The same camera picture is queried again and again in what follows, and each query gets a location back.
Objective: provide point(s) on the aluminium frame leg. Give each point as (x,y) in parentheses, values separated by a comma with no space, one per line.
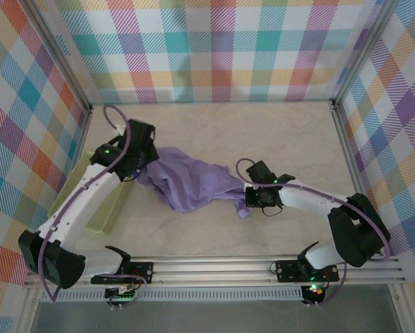
(402,312)
(28,312)

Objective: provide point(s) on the aluminium table side rail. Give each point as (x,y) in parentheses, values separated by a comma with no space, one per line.
(349,156)
(85,128)

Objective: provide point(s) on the purple t-shirt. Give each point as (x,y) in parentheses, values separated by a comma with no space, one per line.
(179,180)

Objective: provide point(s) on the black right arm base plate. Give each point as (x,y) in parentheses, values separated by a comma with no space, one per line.
(287,272)

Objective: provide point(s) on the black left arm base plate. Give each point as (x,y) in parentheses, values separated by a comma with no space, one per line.
(145,272)

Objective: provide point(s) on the aluminium frame post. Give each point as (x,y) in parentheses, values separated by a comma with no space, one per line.
(62,52)
(362,52)

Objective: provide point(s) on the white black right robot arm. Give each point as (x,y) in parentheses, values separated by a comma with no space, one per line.
(353,236)

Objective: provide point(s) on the green plastic basket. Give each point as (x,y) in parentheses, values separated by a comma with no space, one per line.
(115,211)

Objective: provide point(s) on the aluminium mounting rail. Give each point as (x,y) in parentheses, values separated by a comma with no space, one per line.
(211,270)

